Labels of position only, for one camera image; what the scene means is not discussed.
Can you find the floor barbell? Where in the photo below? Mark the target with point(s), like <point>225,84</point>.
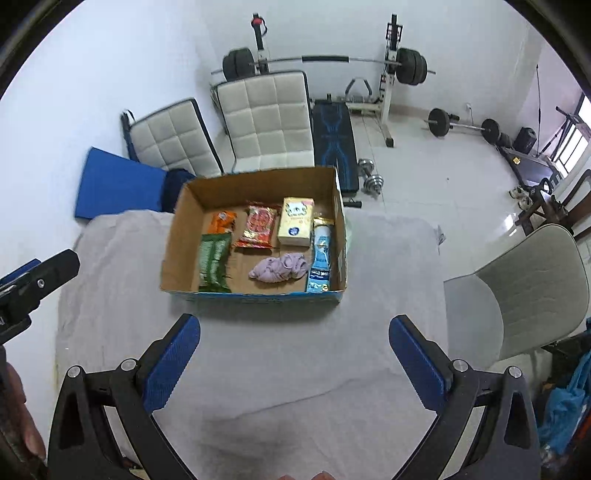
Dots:
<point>440,123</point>

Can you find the chrome dumbbell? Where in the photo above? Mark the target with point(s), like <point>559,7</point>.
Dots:
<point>373,183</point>

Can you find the blue plastic bag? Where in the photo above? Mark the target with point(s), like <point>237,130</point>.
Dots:
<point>564,409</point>

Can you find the right white quilted cushion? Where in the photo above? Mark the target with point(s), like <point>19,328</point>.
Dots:
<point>268,121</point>

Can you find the dark wooden chair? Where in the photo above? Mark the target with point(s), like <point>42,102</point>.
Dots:
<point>539,202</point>

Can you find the orange snack bag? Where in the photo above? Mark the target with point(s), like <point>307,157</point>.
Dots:
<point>222,222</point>

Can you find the left white quilted cushion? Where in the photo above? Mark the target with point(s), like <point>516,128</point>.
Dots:
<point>174,137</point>

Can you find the purple cloth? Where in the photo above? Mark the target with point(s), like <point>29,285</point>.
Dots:
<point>273,270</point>

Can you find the white quilted cushion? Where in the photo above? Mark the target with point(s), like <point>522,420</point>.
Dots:
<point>268,121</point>
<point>174,137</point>

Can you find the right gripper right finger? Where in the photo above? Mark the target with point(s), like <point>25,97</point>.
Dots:
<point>506,443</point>

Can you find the red floral snack bag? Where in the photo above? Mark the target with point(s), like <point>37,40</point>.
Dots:
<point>259,224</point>

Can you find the black blue weight bench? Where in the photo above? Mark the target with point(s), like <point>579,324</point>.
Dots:
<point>334,144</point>

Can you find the white squat rack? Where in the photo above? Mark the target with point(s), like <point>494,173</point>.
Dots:
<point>379,104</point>

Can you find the barbell on rack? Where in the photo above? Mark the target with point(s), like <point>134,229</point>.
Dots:
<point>409,66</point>

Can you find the yellow tissue pack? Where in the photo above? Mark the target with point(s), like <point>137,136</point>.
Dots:
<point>296,221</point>

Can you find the grey table cloth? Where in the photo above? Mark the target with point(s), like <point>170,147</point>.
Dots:
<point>288,387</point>

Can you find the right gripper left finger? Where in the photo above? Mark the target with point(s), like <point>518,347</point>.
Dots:
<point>82,445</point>

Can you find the green snack bag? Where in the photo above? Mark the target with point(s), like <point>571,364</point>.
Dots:
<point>213,255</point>

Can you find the white plastic chair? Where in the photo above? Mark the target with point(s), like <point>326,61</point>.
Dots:
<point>530,296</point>

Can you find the blue foam mat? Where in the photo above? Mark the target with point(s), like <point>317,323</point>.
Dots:
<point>111,184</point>

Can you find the person hand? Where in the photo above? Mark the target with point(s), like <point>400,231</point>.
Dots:
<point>25,434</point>

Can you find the cardboard box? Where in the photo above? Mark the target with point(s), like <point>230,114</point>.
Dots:
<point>200,198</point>

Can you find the blue snack bag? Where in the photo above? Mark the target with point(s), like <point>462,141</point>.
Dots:
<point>319,274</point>

